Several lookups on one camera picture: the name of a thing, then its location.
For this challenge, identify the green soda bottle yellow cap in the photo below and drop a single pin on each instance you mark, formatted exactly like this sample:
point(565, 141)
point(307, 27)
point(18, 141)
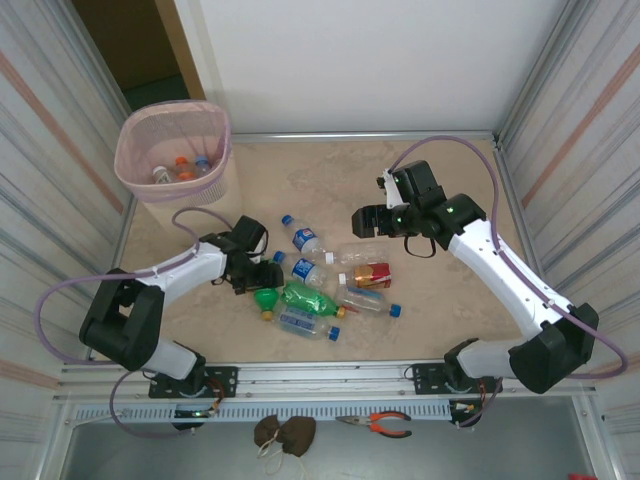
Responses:
point(266, 300)
point(307, 299)

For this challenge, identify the clear Pepsi bottle blue cap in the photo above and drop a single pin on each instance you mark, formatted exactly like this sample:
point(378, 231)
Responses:
point(304, 239)
point(302, 270)

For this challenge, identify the red gold label bottle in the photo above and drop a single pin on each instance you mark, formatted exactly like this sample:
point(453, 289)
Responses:
point(372, 275)

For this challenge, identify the orange label bottle orange cap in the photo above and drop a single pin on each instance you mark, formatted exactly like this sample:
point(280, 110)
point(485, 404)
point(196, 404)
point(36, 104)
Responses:
point(186, 175)

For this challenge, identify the purple label bottle blue cap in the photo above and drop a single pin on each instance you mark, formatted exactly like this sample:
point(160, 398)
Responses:
point(201, 162)

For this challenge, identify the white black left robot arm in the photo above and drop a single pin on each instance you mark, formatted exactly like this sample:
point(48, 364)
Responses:
point(175, 267)

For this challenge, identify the beige slotted plastic bin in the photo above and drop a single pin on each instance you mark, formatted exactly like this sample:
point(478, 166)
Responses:
point(175, 195)

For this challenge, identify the clear bottle white cap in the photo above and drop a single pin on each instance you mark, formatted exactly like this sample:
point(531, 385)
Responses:
point(357, 254)

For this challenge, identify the pale blue label bottle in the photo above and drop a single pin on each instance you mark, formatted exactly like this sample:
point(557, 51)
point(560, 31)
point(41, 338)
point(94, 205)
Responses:
point(300, 322)

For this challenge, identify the brown cloth pouch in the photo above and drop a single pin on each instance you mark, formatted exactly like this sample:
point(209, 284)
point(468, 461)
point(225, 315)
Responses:
point(299, 435)
point(267, 432)

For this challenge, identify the small red object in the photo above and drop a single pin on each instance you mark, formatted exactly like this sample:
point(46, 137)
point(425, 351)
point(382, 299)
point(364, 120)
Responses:
point(580, 476)

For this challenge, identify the aluminium mounting rail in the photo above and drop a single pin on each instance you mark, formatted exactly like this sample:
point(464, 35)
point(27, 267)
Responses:
point(325, 380)

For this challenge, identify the wooden door frame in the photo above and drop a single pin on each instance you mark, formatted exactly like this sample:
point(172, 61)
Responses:
point(180, 45)

